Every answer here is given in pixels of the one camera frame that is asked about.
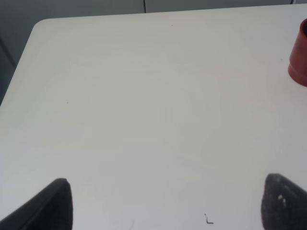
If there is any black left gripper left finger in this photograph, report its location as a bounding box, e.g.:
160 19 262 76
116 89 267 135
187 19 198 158
0 178 73 230

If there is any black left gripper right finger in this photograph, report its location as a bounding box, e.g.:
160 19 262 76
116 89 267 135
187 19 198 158
261 173 307 230

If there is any red plastic cup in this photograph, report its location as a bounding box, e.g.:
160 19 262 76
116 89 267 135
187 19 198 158
288 19 307 87

